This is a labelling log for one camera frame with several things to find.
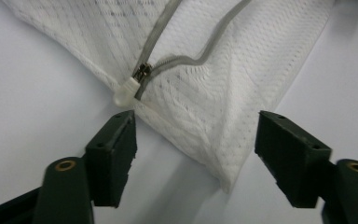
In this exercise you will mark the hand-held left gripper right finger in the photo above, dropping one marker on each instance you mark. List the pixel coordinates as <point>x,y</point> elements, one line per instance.
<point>292,158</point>

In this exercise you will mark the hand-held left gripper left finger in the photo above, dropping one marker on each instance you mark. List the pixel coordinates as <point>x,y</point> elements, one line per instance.
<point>112,161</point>

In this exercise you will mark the white mesh laundry bag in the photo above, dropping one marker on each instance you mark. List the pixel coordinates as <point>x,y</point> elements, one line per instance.
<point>217,102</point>

